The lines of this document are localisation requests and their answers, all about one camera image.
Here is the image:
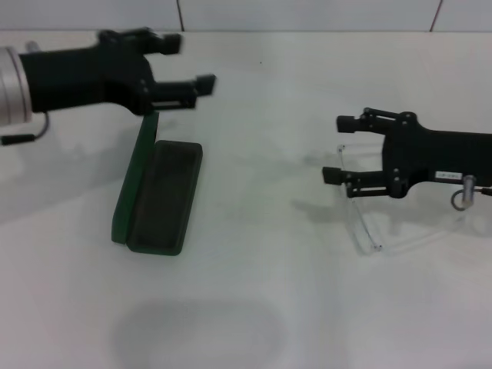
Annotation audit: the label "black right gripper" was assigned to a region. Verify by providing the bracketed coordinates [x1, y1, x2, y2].
[321, 108, 492, 200]

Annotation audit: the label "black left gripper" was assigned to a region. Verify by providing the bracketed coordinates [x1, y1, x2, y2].
[18, 27, 218, 117]

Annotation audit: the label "clear white glasses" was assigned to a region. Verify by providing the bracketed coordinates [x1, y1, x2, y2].
[334, 142, 468, 258]

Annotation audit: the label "green glasses case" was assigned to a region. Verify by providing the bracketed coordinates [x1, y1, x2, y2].
[110, 111, 204, 258]

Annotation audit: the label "right gripper cable with plug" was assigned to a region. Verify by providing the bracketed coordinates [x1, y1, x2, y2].
[450, 174, 492, 212]

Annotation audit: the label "gripper cable with plug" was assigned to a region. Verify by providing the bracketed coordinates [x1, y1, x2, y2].
[450, 174, 492, 212]
[0, 113, 53, 148]

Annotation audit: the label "left gripper cable with plug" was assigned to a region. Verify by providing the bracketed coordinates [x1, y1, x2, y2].
[0, 113, 53, 148]

